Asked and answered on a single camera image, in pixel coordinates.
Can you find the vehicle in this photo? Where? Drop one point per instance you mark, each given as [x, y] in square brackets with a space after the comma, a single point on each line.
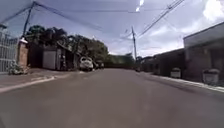
[137, 69]

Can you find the white car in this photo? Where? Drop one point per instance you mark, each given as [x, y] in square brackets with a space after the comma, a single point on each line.
[86, 63]

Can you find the utility pole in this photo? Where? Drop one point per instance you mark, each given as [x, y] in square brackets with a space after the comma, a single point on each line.
[27, 20]
[134, 43]

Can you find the row of trees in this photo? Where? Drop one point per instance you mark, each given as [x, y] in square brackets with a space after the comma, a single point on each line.
[86, 45]

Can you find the dark building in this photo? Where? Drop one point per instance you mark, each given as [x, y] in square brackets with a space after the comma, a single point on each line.
[168, 61]

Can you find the building with white garage door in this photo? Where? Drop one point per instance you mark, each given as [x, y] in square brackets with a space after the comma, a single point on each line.
[49, 59]

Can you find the pale bin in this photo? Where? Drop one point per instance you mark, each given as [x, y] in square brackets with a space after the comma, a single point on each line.
[175, 72]
[211, 76]

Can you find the pale pavement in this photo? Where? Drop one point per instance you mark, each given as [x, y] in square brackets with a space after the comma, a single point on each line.
[186, 81]

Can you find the grey pavement with kerb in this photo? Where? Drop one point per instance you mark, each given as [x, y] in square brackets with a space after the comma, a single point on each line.
[30, 78]

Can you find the brick pillar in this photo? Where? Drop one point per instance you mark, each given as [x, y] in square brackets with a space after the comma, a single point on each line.
[22, 55]

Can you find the grey building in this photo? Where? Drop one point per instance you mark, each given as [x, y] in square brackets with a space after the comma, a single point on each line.
[203, 50]

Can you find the small bush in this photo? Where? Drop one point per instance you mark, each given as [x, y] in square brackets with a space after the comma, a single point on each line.
[15, 69]

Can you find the white metal gate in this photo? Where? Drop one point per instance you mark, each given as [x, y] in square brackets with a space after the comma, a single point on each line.
[7, 51]

